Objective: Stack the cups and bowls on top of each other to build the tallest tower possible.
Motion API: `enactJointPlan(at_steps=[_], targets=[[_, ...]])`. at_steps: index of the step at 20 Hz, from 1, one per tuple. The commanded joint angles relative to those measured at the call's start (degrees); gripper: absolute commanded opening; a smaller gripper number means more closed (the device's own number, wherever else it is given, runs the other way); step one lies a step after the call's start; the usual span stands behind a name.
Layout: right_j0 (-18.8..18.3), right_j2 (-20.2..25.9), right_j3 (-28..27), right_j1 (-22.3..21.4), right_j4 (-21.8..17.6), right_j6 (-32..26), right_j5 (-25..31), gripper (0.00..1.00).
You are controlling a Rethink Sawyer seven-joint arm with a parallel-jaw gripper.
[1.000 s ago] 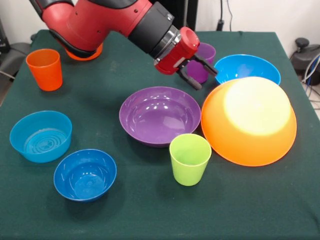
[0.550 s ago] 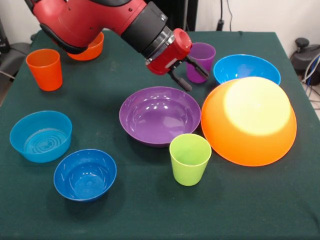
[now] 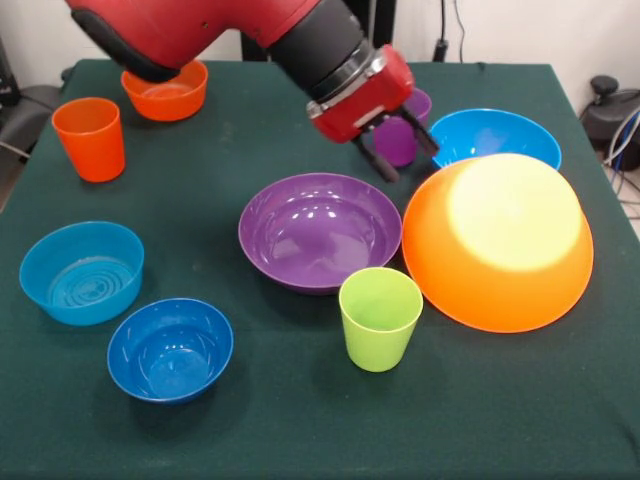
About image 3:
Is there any large yellow-orange bowl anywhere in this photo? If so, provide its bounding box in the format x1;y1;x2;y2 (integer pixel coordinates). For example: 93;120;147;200
401;152;595;334

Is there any large light blue bowl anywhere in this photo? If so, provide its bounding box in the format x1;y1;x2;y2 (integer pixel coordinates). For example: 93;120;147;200
429;108;563;172

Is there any purple cup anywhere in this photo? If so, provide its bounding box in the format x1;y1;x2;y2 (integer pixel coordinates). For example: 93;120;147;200
373;88;433;169

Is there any black cable with plug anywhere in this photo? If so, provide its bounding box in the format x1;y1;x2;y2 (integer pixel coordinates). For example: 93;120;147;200
432;0;450;64

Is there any thin black cable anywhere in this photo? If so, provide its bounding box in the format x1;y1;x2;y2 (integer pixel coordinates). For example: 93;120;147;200
448;0;469;64

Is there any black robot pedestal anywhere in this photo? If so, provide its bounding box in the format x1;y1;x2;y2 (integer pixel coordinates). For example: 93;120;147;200
239;0;396;64

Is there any orange cup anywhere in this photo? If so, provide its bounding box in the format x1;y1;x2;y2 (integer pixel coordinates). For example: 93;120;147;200
51;96;127;184

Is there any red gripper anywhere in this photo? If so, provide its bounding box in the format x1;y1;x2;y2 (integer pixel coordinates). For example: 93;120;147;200
305;43;442;184

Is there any dark blue bowl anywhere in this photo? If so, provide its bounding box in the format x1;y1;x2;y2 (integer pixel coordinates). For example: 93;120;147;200
106;297;235;406

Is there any small orange bowl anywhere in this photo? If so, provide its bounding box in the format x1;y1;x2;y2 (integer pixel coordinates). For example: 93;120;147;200
120;59;210;122

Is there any flat-bottomed light blue bowl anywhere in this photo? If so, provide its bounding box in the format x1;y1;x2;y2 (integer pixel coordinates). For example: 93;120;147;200
18;220;146;327

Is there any purple bowl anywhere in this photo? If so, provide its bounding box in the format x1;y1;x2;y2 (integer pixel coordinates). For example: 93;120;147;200
237;172;404;296

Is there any green cup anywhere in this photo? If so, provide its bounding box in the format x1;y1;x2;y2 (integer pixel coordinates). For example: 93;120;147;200
338;266;425;374

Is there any dark green tablecloth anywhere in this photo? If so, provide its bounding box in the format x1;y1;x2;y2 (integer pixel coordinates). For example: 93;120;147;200
0;58;640;480

